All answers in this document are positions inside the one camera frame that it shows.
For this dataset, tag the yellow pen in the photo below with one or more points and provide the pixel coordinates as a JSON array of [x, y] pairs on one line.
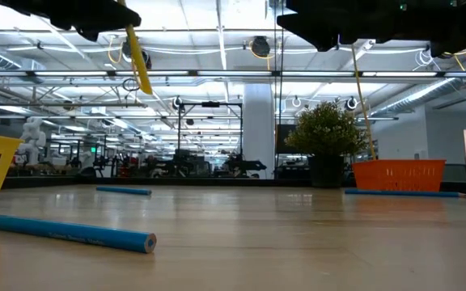
[[142, 68]]

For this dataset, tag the white humanoid robot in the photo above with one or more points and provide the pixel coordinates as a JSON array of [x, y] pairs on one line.
[[32, 137]]

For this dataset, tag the black vertical pole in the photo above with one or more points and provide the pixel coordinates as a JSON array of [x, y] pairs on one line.
[[281, 68]]

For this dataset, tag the potted green plant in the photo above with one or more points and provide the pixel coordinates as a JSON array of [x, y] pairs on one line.
[[326, 133]]

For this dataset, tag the black background frame rig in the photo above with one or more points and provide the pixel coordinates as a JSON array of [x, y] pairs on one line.
[[210, 104]]

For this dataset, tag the dark office chair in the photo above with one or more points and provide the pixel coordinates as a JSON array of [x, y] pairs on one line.
[[455, 173]]

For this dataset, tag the orange plastic basket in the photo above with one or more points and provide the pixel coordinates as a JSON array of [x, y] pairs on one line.
[[399, 175]]

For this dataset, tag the white building column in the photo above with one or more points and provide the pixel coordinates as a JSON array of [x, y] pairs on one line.
[[259, 129]]

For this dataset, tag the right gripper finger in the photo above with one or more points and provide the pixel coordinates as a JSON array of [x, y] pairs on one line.
[[314, 24]]

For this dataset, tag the black background robot arm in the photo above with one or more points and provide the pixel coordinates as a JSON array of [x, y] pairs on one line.
[[245, 165]]

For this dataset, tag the blue pencil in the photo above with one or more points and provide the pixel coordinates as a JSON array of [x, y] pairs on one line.
[[124, 190], [403, 193], [95, 236]]

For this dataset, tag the dark monitor screen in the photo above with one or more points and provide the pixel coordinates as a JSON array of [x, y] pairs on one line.
[[283, 139]]

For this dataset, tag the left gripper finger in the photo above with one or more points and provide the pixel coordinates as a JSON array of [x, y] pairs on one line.
[[107, 20]]

